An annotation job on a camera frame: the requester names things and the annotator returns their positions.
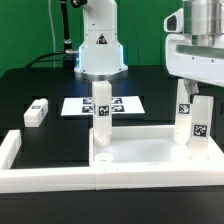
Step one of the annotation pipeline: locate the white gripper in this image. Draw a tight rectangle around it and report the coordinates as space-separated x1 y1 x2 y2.
164 7 224 103

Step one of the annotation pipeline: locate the white desk top tray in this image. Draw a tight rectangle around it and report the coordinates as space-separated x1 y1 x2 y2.
89 125 224 166

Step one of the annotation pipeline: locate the black tag marker plate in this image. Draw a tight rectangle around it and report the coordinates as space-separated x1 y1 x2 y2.
61 96 145 116

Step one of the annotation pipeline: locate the white U-shaped obstacle fence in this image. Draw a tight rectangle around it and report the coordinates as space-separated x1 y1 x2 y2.
0 130 224 193

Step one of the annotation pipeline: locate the black post with connector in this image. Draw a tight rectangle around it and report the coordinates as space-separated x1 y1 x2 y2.
60 0 75 70

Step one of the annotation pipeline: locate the black cable bundle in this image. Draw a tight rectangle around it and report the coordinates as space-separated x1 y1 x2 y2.
24 51 76 69

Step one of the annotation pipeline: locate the white thin cable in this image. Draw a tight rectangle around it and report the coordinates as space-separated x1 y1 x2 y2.
48 0 58 53

